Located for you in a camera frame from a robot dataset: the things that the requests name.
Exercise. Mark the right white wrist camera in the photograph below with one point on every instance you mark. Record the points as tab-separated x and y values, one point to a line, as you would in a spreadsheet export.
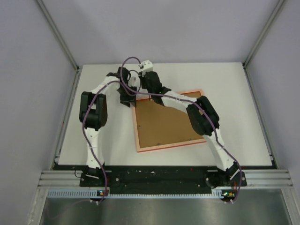
145	66

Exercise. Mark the corner aluminium post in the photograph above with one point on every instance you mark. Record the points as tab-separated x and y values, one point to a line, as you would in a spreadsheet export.
56	33
264	32

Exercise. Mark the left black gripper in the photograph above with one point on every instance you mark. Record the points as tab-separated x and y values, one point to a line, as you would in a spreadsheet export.
131	98

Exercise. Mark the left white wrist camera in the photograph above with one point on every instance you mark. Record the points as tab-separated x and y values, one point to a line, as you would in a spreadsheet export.
134	80

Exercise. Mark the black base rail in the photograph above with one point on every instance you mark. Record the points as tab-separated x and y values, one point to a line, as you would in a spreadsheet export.
157	180

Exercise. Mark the red picture frame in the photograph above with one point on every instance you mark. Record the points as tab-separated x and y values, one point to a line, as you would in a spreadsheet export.
157	127

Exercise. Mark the right corner aluminium post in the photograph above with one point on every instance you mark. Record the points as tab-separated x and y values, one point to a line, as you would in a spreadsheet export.
264	32

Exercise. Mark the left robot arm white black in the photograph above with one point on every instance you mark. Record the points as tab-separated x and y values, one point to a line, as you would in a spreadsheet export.
93	113

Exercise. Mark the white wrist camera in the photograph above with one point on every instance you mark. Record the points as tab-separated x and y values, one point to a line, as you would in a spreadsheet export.
145	66
134	80

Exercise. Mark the grey slotted cable duct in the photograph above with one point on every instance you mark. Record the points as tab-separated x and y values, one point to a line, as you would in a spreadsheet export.
98	194

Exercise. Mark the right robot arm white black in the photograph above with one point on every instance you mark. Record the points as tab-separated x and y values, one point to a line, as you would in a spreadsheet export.
204	121

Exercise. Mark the left corner aluminium post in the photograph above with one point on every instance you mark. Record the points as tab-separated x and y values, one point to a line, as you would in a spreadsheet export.
56	33

